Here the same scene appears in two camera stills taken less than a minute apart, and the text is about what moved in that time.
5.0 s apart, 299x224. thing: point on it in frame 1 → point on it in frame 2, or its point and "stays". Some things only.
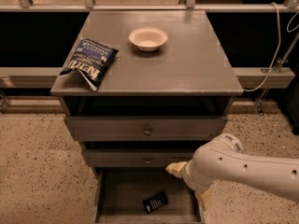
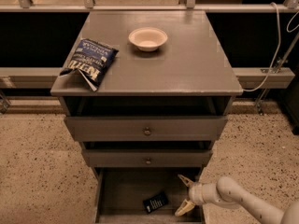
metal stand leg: x=279 y=63 stays
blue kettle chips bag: x=92 y=60 stays
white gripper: x=188 y=174 → x=195 y=193
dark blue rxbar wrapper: x=155 y=202 stays
